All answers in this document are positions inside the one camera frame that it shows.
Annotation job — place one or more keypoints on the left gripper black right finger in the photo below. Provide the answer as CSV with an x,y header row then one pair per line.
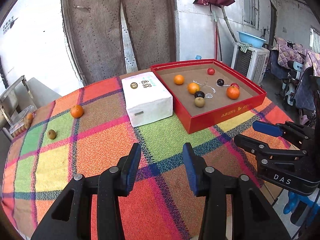
x,y
194,166

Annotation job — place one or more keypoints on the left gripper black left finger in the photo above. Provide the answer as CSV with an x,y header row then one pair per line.
x,y
128,170

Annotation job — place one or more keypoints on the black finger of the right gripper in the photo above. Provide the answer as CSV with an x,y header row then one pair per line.
x,y
268,129
262,149

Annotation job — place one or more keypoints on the large orange tangerine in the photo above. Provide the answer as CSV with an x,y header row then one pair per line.
x,y
233,92

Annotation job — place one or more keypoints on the red cherry tomato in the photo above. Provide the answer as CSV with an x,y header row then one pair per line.
x,y
210,71
235,85

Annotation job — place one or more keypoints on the brown kiwi fruit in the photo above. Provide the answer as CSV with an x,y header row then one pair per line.
x,y
51,134
199,102

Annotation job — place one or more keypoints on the dark plum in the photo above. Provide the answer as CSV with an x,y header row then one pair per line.
x,y
198,94
220,82

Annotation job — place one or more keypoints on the small yellow orange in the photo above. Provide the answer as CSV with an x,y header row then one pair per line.
x,y
193,88

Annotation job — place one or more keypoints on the right blue gloved hand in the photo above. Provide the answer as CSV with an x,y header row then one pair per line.
x,y
302,208

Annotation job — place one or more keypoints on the colourful plaid tablecloth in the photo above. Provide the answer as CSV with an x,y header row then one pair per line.
x,y
88,133

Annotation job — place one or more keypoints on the electric scooter with quilt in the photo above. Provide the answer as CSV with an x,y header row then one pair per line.
x,y
293,65

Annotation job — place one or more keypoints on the white air conditioner unit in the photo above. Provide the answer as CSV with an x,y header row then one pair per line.
x,y
251,64

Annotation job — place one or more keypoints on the white tissue pack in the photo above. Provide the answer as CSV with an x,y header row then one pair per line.
x,y
146,99

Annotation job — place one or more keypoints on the orange far on cloth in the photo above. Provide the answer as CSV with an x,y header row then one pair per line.
x,y
77,111

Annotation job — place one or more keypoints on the red cardboard tray box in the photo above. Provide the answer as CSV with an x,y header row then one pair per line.
x,y
218,106

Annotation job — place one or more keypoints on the blue plastic basin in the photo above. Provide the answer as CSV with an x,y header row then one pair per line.
x,y
254,41

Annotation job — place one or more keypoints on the orange in tray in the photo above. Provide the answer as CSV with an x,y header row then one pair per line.
x,y
178,79

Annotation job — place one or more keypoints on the clear plastic fruit box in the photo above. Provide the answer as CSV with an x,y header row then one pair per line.
x,y
23,121

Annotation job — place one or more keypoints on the steel sink stand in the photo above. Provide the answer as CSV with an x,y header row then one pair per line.
x,y
9,101

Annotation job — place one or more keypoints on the red handled mop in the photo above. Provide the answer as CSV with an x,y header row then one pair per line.
x,y
218,50

